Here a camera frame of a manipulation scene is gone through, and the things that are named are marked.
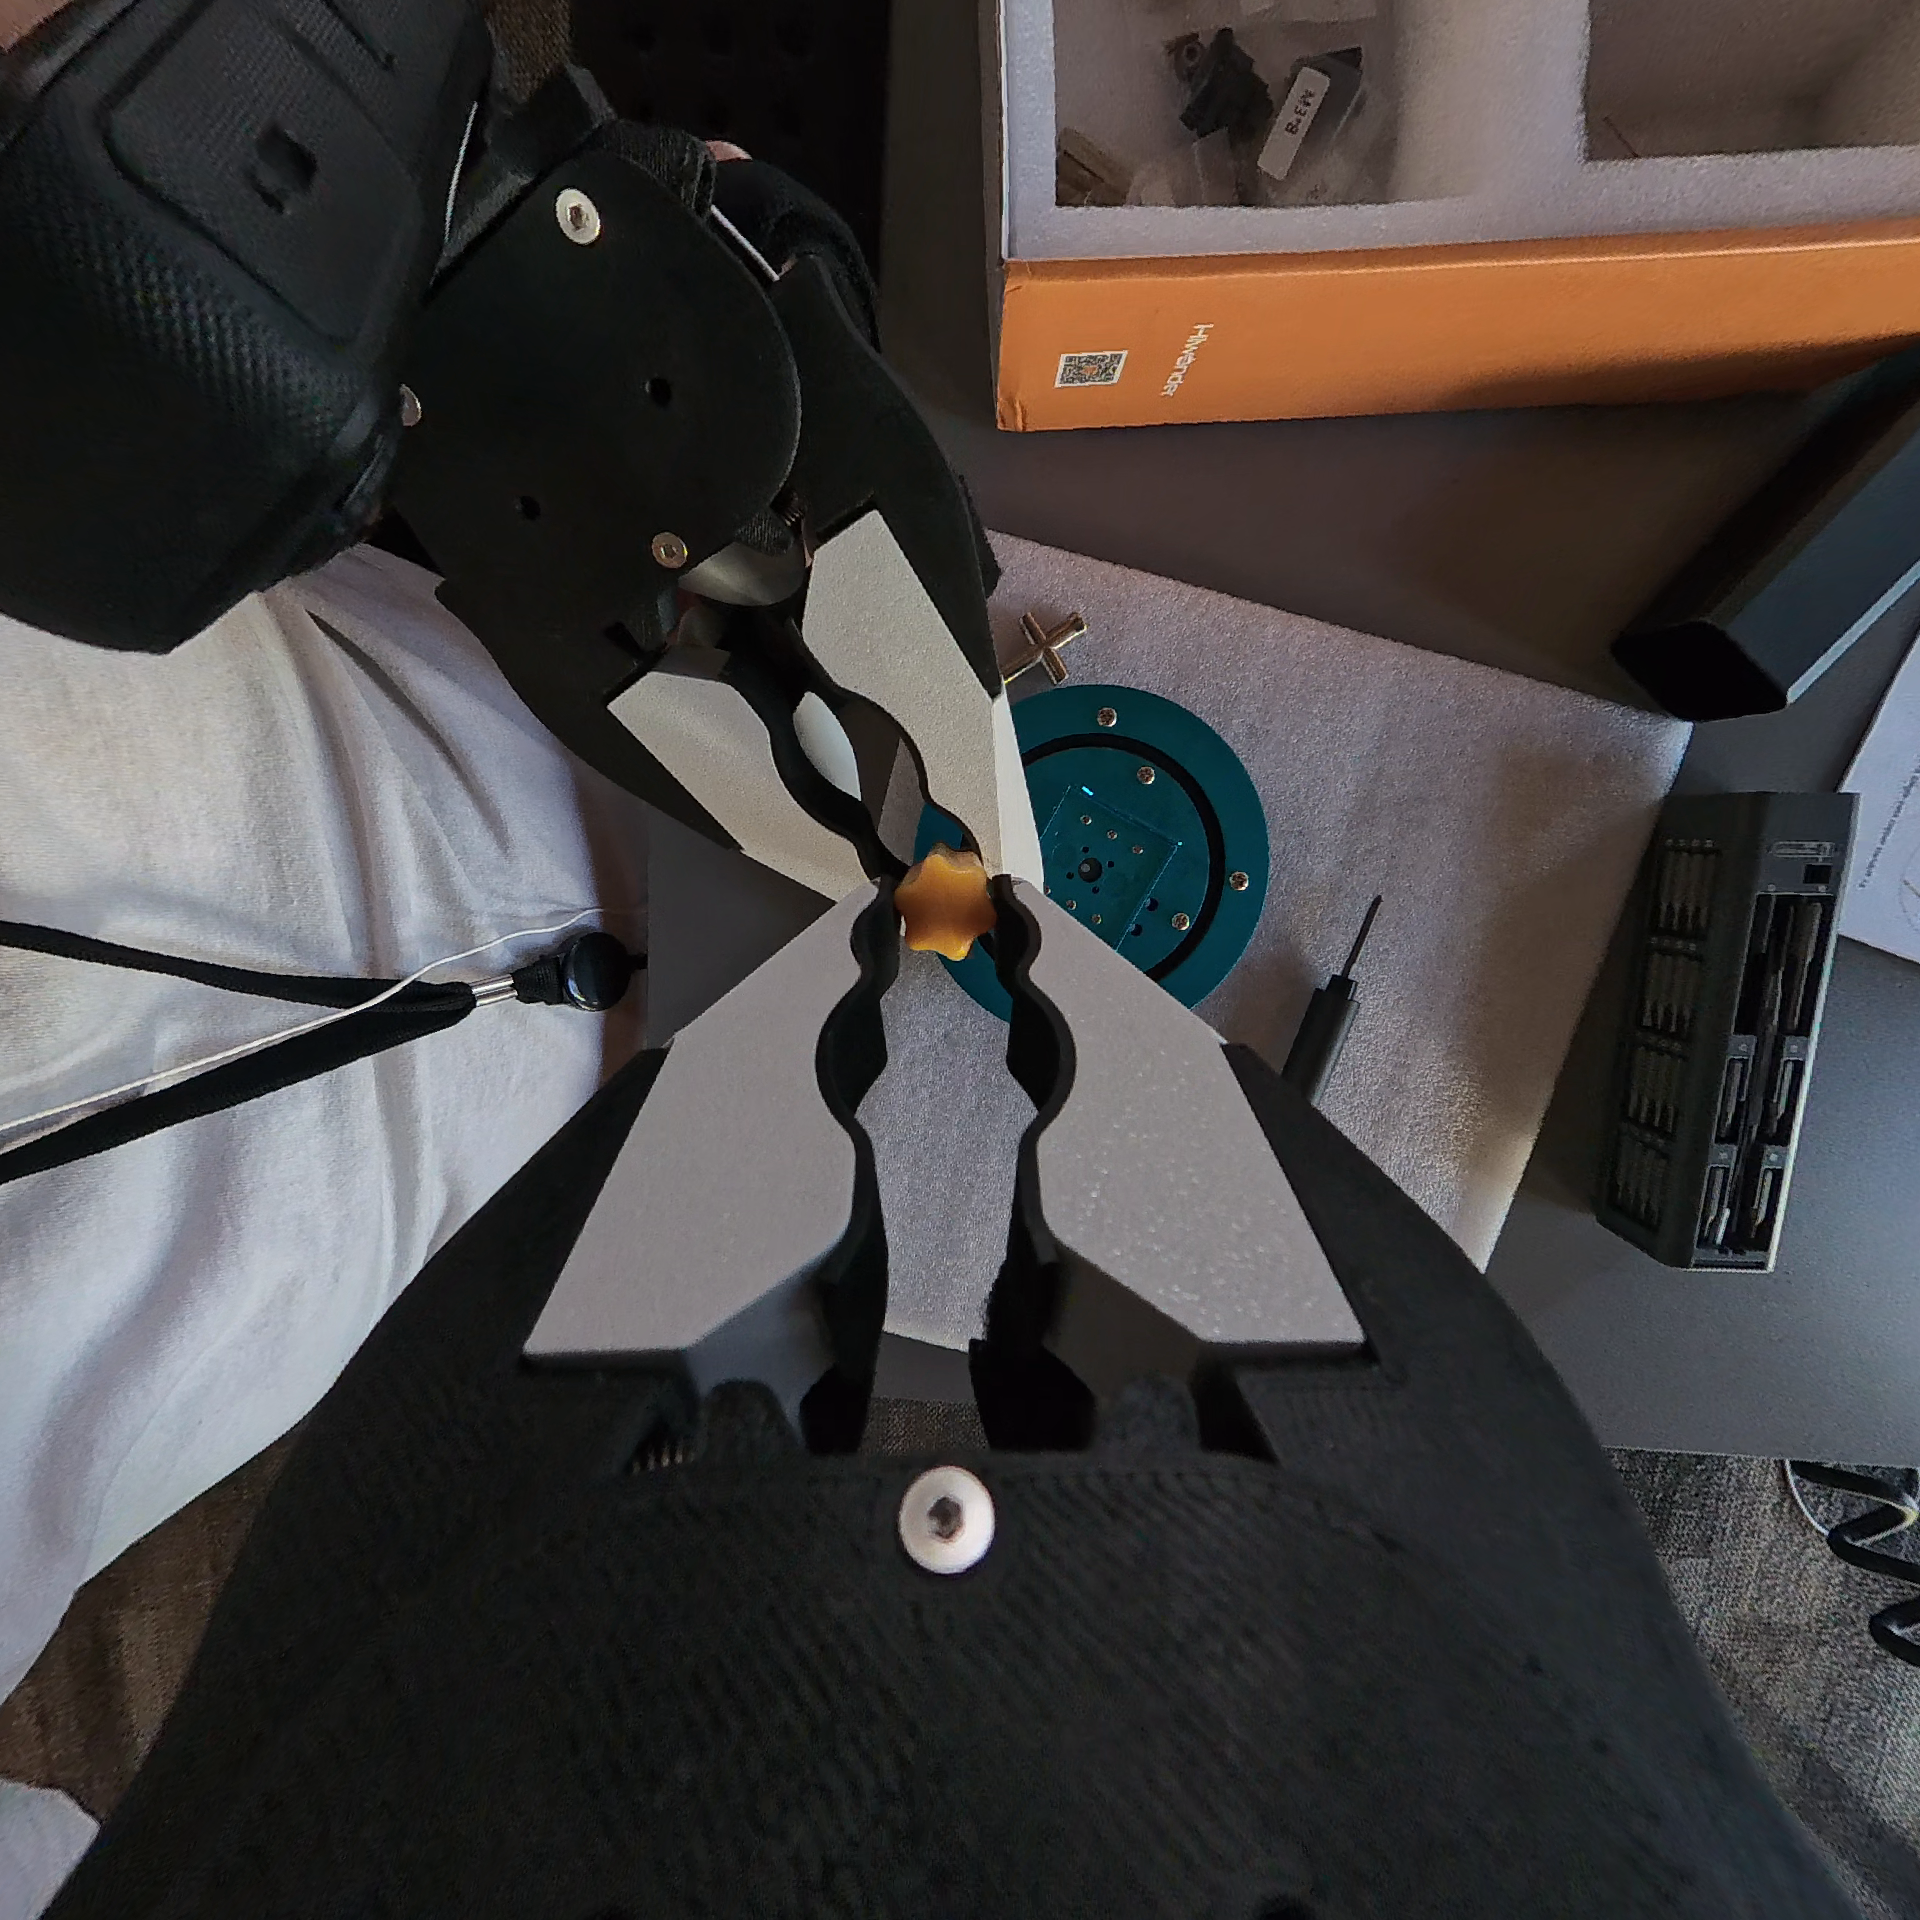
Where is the black lanyard strap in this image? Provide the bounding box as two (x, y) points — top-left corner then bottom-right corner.
(0, 918), (483, 1186)

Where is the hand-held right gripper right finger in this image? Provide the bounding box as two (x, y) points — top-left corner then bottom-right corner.
(972, 875), (1367, 1457)

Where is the clear bag of small parts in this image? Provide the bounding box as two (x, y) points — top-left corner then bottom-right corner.
(1047, 23), (1374, 212)

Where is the blue round metal turntable base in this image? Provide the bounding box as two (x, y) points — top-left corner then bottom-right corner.
(920, 682), (1275, 1029)

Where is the cardboard box with white flaps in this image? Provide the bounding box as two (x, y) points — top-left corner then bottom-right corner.
(983, 0), (1920, 435)

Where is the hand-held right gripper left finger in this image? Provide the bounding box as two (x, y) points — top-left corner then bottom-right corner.
(525, 887), (906, 1457)

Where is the white foam sheet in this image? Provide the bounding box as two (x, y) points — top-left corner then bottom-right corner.
(647, 531), (1697, 1349)

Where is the black coiled cable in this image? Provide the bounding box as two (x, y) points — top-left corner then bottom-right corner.
(1785, 1457), (1920, 1647)

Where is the black lanyard clip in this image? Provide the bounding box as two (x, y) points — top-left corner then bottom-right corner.
(468, 928), (631, 1017)

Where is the yellow handled screwdriver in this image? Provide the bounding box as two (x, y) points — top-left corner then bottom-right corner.
(892, 838), (998, 957)

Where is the dark bit case sleeve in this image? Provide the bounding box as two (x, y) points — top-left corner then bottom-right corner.
(1607, 354), (1920, 720)

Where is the thin white cord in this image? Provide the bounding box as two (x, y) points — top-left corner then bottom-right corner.
(0, 918), (607, 1144)

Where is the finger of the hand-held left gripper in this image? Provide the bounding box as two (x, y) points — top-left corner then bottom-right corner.
(780, 508), (1043, 887)
(607, 625), (906, 903)

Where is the black screwdriver bit case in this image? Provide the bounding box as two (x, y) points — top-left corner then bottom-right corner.
(1594, 789), (1866, 1274)

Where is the black electric screwdriver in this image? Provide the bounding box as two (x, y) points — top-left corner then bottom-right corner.
(1279, 898), (1386, 1100)

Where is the printed instruction sheet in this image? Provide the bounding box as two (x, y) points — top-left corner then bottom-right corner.
(1840, 642), (1920, 957)

